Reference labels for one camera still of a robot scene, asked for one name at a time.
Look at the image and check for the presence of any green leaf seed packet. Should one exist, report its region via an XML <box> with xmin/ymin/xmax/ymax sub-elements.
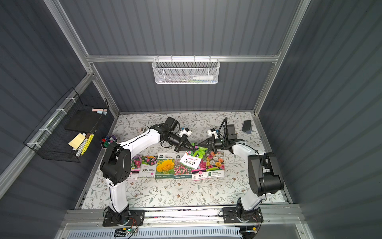
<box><xmin>180</xmin><ymin>145</ymin><xmax>208</xmax><ymax>169</ymax></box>

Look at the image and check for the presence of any multicolour roses seed packet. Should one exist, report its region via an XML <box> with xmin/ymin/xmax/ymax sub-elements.
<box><xmin>206</xmin><ymin>151</ymin><xmax>225</xmax><ymax>178</ymax></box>

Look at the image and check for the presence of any red pink field seed packet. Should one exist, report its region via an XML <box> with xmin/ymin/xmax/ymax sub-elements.
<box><xmin>174</xmin><ymin>153</ymin><xmax>192</xmax><ymax>179</ymax></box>

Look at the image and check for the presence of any yellow sunflower seed packet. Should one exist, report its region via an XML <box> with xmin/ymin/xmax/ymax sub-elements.
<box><xmin>155</xmin><ymin>153</ymin><xmax>175</xmax><ymax>179</ymax></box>

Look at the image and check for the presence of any pink carnation seed packet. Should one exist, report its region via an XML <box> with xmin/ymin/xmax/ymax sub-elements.
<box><xmin>192</xmin><ymin>160</ymin><xmax>211</xmax><ymax>181</ymax></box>

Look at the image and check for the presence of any purple pink flower seed packet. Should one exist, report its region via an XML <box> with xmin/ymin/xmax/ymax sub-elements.
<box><xmin>127</xmin><ymin>154</ymin><xmax>143</xmax><ymax>180</ymax></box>

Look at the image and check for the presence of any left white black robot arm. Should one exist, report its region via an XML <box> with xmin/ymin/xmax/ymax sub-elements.
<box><xmin>99</xmin><ymin>117</ymin><xmax>195</xmax><ymax>214</ymax></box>

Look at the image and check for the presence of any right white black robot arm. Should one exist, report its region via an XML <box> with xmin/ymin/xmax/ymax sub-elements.
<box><xmin>198</xmin><ymin>124</ymin><xmax>285</xmax><ymax>216</ymax></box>

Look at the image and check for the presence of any black rectangular eraser block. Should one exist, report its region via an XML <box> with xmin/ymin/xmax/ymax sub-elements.
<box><xmin>242</xmin><ymin>119</ymin><xmax>252</xmax><ymax>134</ymax></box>

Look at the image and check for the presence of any small white pink clip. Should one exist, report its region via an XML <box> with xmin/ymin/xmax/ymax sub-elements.
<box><xmin>139</xmin><ymin>127</ymin><xmax>147</xmax><ymax>134</ymax></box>

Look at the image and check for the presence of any pink marker cup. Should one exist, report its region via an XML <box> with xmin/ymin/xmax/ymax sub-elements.
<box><xmin>100</xmin><ymin>135</ymin><xmax>118</xmax><ymax>149</ymax></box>

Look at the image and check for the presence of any white bottle in basket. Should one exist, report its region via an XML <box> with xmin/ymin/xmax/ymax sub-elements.
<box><xmin>193</xmin><ymin>75</ymin><xmax>214</xmax><ymax>82</ymax></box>

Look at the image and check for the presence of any black notebook in basket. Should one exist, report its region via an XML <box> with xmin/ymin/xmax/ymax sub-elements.
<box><xmin>64</xmin><ymin>110</ymin><xmax>104</xmax><ymax>133</ymax></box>

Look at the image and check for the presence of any yellow sticky note pad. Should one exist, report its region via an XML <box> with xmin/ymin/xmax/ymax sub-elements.
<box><xmin>68</xmin><ymin>133</ymin><xmax>86</xmax><ymax>150</ymax></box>

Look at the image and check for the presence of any white wire mesh basket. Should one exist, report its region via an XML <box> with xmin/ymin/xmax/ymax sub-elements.
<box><xmin>152</xmin><ymin>59</ymin><xmax>220</xmax><ymax>85</ymax></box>

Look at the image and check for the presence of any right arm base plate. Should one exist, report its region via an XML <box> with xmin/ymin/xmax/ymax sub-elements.
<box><xmin>222</xmin><ymin>207</ymin><xmax>264</xmax><ymax>224</ymax></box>

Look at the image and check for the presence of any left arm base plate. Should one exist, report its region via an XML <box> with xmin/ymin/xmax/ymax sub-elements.
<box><xmin>102</xmin><ymin>207</ymin><xmax>146</xmax><ymax>227</ymax></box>

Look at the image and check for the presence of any black wire wall basket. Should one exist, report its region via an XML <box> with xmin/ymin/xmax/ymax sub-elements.
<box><xmin>24</xmin><ymin>89</ymin><xmax>109</xmax><ymax>162</ymax></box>

